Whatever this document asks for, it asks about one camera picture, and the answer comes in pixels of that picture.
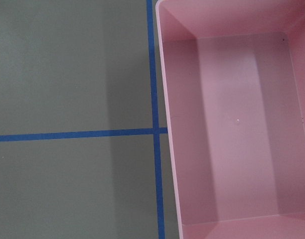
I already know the pink plastic bin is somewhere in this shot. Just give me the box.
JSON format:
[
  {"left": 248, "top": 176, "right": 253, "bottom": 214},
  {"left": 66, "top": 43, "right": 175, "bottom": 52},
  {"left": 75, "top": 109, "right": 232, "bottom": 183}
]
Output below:
[{"left": 155, "top": 0, "right": 305, "bottom": 239}]

